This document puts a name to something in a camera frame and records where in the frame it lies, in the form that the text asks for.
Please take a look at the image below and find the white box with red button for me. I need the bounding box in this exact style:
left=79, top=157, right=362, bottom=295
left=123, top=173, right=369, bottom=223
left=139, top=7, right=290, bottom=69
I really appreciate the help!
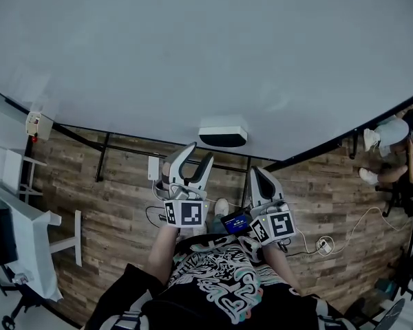
left=25, top=111, right=54, bottom=144

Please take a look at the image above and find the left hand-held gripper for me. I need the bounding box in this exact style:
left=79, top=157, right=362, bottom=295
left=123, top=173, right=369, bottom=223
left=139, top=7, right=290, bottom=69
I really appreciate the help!
left=157, top=142, right=215, bottom=228

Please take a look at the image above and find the person's right forearm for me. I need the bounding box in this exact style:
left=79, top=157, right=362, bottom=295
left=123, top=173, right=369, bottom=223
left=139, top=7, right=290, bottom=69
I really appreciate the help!
left=263, top=242, right=302, bottom=297

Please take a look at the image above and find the white cloth covered table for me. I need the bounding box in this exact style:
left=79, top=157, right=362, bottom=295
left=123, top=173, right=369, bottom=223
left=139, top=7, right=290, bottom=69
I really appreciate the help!
left=0, top=179, right=83, bottom=303

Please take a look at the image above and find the person's left forearm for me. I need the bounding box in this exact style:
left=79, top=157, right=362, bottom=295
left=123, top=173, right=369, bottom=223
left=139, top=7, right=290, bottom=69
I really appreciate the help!
left=147, top=223, right=182, bottom=287

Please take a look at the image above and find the dark marble round table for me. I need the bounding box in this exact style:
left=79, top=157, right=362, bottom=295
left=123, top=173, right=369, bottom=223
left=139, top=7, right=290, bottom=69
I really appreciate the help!
left=374, top=297, right=407, bottom=330

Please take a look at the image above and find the white side table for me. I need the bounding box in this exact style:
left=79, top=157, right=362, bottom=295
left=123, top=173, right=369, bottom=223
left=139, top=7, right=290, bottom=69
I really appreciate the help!
left=0, top=141, right=47, bottom=204

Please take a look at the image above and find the black and white whiteboard eraser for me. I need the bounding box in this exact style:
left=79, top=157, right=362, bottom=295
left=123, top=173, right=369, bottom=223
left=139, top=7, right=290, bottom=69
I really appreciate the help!
left=198, top=116, right=248, bottom=148

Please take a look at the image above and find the black office chair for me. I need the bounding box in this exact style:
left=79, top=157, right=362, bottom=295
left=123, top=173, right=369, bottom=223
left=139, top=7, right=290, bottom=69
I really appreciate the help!
left=348, top=134, right=359, bottom=160
left=0, top=273, right=56, bottom=330
left=374, top=180, right=413, bottom=218

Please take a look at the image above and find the black monitor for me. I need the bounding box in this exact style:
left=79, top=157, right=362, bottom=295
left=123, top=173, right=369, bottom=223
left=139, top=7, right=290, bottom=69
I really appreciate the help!
left=0, top=208, right=20, bottom=272

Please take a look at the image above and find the small blue screen device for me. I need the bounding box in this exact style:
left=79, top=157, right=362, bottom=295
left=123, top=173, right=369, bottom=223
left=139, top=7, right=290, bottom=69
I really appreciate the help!
left=220, top=210, right=251, bottom=235

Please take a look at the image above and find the person's white shoe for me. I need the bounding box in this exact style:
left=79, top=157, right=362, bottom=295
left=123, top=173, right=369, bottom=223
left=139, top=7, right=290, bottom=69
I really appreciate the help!
left=214, top=198, right=230, bottom=217

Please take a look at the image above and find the whiteboard on black stand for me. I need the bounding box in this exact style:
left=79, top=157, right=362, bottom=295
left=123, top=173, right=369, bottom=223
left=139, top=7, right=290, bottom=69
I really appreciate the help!
left=0, top=0, right=413, bottom=210

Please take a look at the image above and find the black floor stand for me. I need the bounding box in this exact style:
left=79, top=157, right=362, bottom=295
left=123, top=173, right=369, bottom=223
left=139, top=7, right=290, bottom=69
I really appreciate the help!
left=387, top=251, right=413, bottom=300

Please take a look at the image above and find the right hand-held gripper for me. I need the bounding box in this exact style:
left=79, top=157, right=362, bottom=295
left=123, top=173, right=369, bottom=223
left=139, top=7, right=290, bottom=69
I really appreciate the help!
left=248, top=166, right=297, bottom=246

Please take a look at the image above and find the teal box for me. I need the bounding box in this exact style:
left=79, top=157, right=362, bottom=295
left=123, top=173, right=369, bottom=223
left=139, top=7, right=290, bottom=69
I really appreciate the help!
left=377, top=278, right=399, bottom=297

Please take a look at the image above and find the person's left hand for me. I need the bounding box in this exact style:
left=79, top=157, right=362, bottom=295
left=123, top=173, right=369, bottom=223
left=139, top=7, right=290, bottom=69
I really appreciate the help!
left=162, top=162, right=173, bottom=188

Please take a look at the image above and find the person's black patterned shirt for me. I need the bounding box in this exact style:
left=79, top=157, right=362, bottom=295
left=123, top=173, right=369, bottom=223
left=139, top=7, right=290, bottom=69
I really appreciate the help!
left=85, top=234, right=359, bottom=330

